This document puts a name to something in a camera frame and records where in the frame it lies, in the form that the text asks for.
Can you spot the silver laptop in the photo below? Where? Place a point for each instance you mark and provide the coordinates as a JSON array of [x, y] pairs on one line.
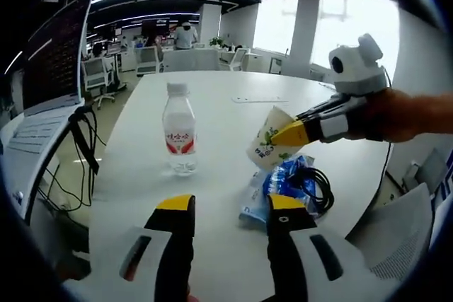
[[53, 54]]

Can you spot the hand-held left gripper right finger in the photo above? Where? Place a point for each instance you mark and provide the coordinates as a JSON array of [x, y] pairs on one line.
[[288, 245]]

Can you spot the green potted plant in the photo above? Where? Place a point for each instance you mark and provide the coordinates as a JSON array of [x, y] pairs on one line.
[[216, 41]]

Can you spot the blue snack packet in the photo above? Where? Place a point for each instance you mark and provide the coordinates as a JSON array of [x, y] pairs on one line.
[[253, 211]]

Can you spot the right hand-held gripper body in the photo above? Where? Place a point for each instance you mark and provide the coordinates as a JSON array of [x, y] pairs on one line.
[[354, 72]]

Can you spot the clear plastic water bottle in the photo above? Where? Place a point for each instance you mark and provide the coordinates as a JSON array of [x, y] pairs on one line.
[[179, 128]]

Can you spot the narrow office window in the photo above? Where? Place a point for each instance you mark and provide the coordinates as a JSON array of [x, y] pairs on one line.
[[276, 22]]

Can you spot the wide office window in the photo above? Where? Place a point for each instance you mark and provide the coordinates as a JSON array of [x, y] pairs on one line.
[[354, 15]]

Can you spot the white paper cup green print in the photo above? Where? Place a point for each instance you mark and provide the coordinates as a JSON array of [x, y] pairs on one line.
[[263, 143]]

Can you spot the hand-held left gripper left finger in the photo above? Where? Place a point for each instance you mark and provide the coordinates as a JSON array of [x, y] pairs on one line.
[[173, 252]]

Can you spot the white tabletop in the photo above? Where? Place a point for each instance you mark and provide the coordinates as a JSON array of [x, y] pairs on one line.
[[219, 121]]

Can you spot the black laptop stand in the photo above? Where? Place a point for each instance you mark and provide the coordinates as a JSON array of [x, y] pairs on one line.
[[86, 143]]

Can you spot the white desk partition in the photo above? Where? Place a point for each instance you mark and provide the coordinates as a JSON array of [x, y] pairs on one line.
[[191, 61]]

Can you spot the white office chair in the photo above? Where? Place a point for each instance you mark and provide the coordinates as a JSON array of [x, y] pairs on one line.
[[235, 58], [99, 75], [147, 59]]

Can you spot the person's right hand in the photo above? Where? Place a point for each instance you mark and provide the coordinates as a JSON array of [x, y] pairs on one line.
[[389, 118]]

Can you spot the grey mesh office chair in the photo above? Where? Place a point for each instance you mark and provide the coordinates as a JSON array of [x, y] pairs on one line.
[[403, 231]]

